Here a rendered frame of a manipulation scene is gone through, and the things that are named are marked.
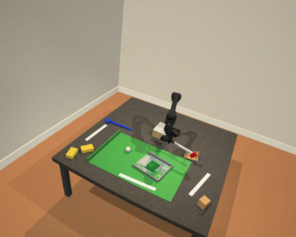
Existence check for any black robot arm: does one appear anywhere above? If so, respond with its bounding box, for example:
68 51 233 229
164 92 182 138

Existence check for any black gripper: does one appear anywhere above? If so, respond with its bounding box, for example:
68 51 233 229
160 132 173 144

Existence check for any green putting mat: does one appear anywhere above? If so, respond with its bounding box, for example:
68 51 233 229
88 132 192 202

